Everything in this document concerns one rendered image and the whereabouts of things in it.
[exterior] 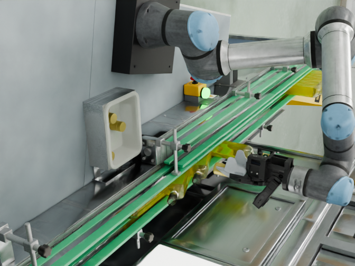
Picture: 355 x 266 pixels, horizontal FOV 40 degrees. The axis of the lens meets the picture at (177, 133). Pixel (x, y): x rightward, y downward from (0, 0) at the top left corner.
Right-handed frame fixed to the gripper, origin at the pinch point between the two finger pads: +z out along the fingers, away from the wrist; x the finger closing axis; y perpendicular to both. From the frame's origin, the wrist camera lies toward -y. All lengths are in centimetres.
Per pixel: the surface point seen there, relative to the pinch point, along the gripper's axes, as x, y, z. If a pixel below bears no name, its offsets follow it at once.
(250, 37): -182, 0, 75
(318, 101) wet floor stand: -351, -90, 73
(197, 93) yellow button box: -52, 2, 39
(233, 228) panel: -16.4, -30.5, 3.7
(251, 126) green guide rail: -82, -20, 27
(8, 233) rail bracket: 51, -4, 31
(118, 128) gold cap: -1.3, 3.5, 39.2
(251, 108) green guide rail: -80, -10, 27
